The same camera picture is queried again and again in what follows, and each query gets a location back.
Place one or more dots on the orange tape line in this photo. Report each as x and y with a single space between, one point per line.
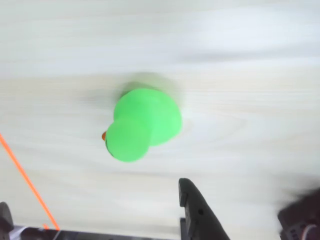
27 178

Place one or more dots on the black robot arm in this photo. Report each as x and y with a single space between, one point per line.
302 212

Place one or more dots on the short orange tape piece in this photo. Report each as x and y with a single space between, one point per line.
46 226

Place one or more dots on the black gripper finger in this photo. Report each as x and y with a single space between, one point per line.
200 220
5 217

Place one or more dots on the green rubber duck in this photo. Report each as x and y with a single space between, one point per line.
147 120

